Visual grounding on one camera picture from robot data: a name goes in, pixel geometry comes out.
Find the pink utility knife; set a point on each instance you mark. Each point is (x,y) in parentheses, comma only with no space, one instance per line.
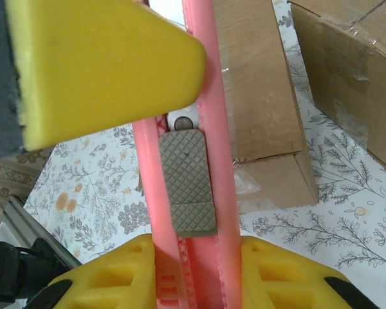
(186,180)

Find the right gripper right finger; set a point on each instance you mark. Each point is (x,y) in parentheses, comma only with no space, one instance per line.
(286,283)

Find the aluminium side rail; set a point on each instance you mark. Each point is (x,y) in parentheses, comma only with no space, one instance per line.
(35,225)

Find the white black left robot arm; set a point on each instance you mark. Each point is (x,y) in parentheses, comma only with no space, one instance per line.
(16,273)

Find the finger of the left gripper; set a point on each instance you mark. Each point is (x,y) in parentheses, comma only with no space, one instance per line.
(99,64)

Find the brown cardboard box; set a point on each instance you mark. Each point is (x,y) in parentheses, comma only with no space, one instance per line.
(254,96)
(347,80)

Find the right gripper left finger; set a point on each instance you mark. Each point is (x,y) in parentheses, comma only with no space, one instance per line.
(115,283)

